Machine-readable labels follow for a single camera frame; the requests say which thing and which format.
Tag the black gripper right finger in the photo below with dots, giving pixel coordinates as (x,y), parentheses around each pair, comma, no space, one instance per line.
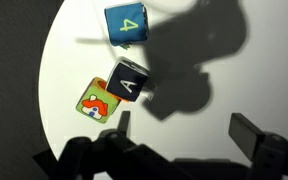
(245,135)

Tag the black plush block letter A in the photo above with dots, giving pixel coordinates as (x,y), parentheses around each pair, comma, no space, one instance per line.
(125,83)

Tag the green plush block with house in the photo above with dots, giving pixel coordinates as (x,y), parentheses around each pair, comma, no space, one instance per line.
(95,106)

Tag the blue plush block number four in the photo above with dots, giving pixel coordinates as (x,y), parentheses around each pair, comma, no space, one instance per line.
(125,25)

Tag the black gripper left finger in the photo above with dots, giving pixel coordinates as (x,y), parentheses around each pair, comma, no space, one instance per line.
(125,123)

